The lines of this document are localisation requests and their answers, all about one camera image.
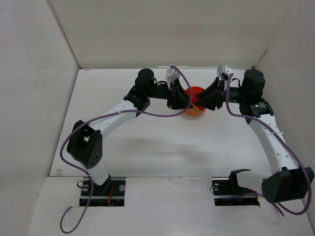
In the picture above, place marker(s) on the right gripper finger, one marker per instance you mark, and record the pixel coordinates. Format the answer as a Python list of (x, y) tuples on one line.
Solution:
[(209, 90), (209, 103)]

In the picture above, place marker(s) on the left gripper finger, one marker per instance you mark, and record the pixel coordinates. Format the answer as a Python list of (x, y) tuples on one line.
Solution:
[(179, 103), (179, 92)]

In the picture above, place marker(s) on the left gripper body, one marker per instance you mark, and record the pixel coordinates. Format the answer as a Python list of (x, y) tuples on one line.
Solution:
[(171, 96)]

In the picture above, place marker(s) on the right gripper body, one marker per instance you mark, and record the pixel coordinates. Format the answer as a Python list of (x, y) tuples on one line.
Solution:
[(220, 94)]

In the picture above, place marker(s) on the red yellow striped lego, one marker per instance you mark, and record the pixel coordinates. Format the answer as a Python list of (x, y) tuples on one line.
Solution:
[(196, 110)]

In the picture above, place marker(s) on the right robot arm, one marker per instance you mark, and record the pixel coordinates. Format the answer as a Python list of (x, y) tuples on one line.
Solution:
[(237, 95)]

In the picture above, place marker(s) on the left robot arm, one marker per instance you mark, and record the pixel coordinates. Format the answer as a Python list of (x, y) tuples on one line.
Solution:
[(85, 144)]

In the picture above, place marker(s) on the orange round divided container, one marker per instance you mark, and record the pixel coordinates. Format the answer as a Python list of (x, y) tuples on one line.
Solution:
[(190, 112)]

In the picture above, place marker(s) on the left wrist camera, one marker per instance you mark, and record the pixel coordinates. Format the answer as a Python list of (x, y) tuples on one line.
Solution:
[(172, 75)]

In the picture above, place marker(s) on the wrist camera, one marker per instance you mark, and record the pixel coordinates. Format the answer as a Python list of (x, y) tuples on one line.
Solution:
[(224, 71), (172, 75)]

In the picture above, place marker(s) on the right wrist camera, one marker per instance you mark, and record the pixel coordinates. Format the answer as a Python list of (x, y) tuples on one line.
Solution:
[(224, 71)]

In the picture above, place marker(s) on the white strip at back wall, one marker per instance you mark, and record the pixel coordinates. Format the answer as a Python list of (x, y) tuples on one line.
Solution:
[(188, 67)]

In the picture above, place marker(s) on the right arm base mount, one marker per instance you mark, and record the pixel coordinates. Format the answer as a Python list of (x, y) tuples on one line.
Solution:
[(228, 192)]

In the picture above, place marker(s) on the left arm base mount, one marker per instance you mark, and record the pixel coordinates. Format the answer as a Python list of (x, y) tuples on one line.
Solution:
[(112, 194)]

